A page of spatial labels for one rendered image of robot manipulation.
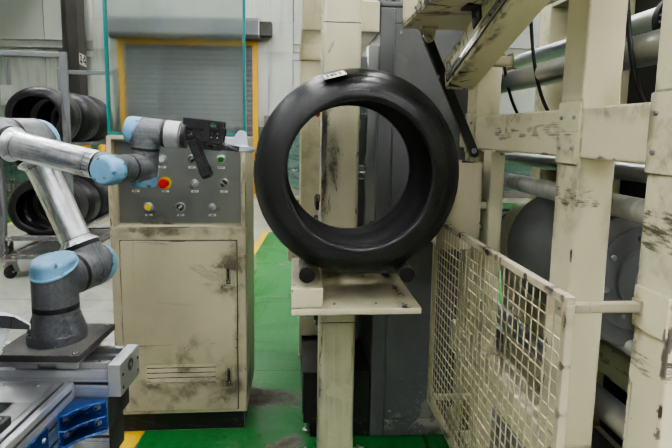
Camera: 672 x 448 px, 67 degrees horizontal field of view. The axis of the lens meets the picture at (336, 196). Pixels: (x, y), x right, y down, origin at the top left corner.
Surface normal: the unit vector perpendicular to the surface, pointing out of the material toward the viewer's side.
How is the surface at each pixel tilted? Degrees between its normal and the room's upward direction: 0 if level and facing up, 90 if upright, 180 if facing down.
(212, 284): 90
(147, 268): 90
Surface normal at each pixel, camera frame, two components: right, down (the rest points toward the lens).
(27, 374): 0.01, 0.12
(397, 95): 0.15, -0.05
